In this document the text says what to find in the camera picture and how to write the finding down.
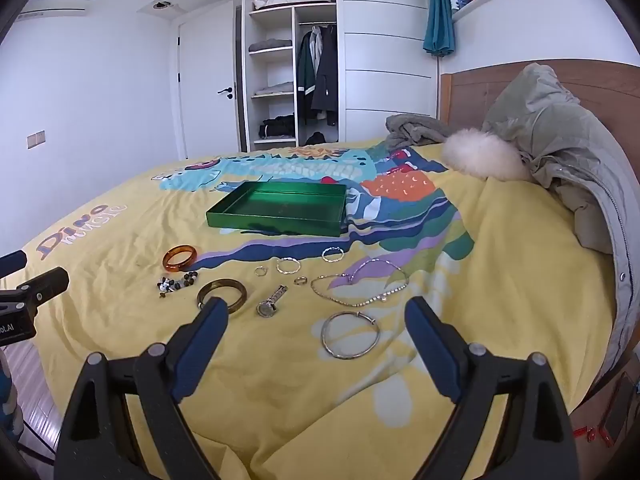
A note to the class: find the amber resin bangle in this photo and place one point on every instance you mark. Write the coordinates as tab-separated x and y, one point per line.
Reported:
168	263

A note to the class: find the grey-green padded jacket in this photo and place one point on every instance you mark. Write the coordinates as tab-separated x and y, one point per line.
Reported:
565	160

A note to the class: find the white fur trim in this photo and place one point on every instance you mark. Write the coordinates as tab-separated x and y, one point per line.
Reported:
480	157

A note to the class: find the small black bag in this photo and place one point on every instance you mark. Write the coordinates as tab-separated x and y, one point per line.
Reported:
316	139

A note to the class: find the teal curtain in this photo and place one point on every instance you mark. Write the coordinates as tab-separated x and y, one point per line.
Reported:
439	10

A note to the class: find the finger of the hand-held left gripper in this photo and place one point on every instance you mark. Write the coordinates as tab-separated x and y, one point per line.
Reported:
45	282
11	263

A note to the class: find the folded grey clothes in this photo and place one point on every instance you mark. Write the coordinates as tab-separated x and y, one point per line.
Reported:
270	45

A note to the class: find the yellow printed blanket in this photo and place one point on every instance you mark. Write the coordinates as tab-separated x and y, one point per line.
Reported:
500	285

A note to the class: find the silver wristwatch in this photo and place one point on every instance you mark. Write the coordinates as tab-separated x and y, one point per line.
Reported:
266	307

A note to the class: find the hanging black coat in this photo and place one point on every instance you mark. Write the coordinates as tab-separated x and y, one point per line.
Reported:
327	75

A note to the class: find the hanging green white jacket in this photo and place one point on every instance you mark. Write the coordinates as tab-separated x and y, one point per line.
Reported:
305	75

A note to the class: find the green metal tray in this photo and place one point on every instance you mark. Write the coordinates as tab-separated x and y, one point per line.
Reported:
280	207

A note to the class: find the person's left hand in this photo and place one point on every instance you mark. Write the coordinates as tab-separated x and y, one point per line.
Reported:
7	385

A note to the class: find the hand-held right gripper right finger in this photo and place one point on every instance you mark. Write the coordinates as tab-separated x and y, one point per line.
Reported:
432	350

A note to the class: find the white door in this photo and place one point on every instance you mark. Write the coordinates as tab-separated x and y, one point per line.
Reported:
205	70

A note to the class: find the white air conditioner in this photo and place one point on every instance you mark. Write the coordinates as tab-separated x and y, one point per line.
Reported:
55	2

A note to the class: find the wall light switch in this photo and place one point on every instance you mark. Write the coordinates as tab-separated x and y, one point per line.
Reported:
35	139

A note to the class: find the dark brown bangle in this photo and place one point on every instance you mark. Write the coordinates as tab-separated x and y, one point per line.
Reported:
222	282

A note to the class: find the grey crumpled cloth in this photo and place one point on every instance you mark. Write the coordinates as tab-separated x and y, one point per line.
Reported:
415	130

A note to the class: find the folded light clothes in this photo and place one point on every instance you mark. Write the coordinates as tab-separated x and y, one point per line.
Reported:
274	89

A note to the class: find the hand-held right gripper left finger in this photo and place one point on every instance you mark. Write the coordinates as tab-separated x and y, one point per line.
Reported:
200	350

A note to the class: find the wooden headboard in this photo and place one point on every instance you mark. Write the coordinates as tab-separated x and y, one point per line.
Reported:
470	95

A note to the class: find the cardboard box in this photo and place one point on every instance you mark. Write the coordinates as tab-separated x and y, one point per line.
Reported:
595	410

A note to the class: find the large plain silver bangle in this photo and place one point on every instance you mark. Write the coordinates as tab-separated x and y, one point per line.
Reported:
324	336

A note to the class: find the folded black clothes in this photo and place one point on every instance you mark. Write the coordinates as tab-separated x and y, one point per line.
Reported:
276	127

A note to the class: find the white wardrobe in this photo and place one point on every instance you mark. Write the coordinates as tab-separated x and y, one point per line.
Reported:
385	35

